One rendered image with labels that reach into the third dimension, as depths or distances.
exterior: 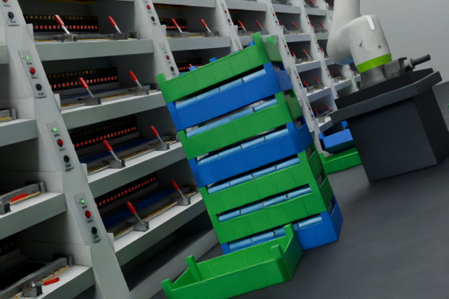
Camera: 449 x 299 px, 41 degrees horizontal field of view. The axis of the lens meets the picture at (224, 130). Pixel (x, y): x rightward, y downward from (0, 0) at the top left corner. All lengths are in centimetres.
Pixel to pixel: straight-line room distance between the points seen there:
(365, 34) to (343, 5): 25
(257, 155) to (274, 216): 16
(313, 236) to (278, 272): 22
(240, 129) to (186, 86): 18
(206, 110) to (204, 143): 9
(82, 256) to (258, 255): 44
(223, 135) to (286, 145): 17
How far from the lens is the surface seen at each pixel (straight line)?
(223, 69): 154
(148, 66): 211
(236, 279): 140
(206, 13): 278
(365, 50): 215
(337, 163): 271
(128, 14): 215
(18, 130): 145
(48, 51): 164
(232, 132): 154
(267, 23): 341
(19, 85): 152
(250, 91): 153
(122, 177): 169
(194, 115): 157
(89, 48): 178
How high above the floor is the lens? 37
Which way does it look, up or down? level
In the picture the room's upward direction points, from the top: 21 degrees counter-clockwise
